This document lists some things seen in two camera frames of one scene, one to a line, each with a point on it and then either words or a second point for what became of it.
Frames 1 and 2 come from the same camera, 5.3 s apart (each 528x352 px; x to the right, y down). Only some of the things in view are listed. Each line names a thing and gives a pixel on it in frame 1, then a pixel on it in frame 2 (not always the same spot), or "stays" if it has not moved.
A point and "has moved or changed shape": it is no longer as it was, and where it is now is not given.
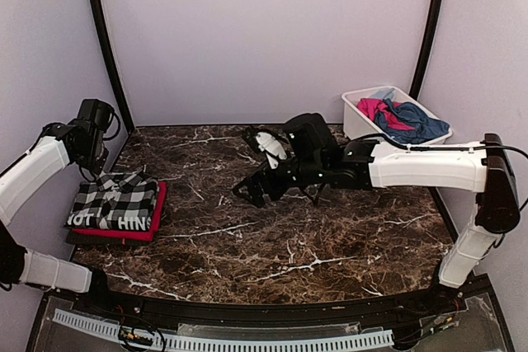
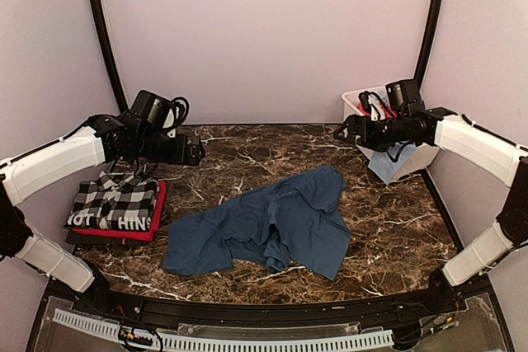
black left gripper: x=96 y=166 → x=180 y=156
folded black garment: x=77 y=239 stays
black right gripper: x=257 y=198 → x=365 y=138
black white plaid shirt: x=115 y=201 stays
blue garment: x=426 y=126 has moved or changed shape
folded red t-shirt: x=124 y=235 stays
